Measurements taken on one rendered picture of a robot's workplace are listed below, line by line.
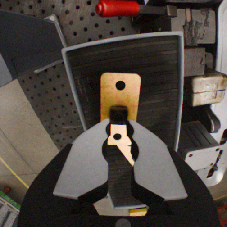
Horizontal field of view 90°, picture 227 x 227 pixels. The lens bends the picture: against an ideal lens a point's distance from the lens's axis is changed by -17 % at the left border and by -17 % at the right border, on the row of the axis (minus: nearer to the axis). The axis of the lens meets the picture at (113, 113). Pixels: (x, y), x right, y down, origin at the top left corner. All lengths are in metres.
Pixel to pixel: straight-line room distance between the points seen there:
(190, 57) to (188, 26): 0.06
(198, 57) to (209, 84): 0.07
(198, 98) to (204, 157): 0.15
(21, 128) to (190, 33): 2.01
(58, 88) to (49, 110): 0.14
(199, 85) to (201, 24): 0.11
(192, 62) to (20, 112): 1.86
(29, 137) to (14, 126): 0.26
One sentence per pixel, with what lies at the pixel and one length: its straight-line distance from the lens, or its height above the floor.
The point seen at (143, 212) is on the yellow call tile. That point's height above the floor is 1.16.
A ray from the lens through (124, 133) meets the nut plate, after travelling 0.16.
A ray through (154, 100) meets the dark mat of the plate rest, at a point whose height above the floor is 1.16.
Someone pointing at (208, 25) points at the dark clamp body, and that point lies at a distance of 0.30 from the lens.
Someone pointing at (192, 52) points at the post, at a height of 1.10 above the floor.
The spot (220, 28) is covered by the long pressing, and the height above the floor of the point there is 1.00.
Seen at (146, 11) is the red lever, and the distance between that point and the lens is 0.22.
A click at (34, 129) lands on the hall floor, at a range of 1.94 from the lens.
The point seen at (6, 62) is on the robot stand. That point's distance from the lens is 0.31.
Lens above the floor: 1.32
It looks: 62 degrees down
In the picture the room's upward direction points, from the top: 177 degrees counter-clockwise
